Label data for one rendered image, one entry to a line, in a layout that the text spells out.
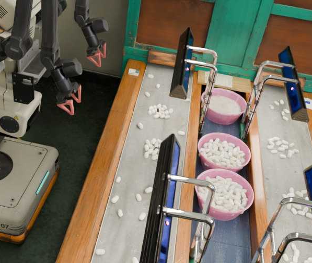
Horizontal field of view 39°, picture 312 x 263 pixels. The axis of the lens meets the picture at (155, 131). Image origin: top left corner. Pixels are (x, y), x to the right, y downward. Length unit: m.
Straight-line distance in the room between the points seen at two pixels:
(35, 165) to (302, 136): 1.54
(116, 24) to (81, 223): 2.18
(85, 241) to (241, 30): 1.57
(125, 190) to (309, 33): 1.46
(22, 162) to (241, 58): 1.46
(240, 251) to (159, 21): 1.44
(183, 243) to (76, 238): 0.41
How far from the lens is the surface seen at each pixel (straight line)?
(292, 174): 2.25
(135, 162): 2.05
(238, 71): 2.80
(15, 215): 2.45
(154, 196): 1.45
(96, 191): 1.87
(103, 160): 2.01
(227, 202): 1.98
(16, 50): 1.82
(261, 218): 1.94
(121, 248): 1.73
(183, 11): 2.65
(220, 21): 2.65
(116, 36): 3.67
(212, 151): 2.21
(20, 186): 2.58
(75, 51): 3.84
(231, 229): 1.97
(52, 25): 1.74
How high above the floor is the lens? 2.12
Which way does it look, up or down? 38 degrees down
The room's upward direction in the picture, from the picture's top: 10 degrees clockwise
